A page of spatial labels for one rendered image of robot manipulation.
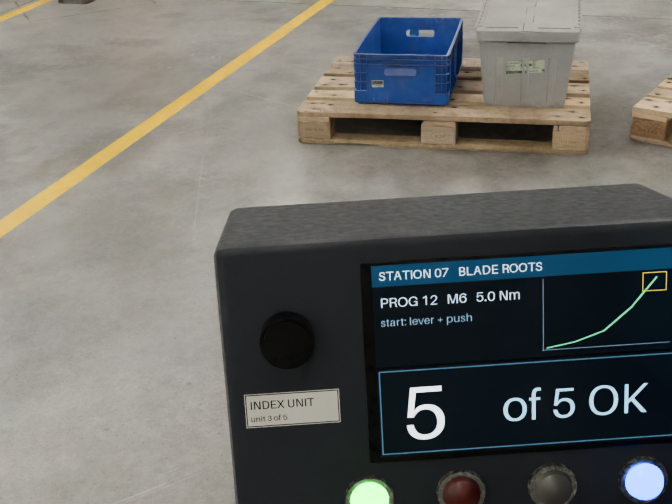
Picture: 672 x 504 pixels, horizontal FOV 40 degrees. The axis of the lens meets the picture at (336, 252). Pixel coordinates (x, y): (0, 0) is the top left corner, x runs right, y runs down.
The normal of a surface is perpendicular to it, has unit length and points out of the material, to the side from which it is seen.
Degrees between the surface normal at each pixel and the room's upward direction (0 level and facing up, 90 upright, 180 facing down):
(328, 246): 52
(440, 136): 90
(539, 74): 95
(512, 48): 95
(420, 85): 90
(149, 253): 0
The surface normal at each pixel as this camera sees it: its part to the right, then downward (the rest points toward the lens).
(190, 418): -0.04, -0.88
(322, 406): 0.04, 0.23
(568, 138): -0.22, 0.47
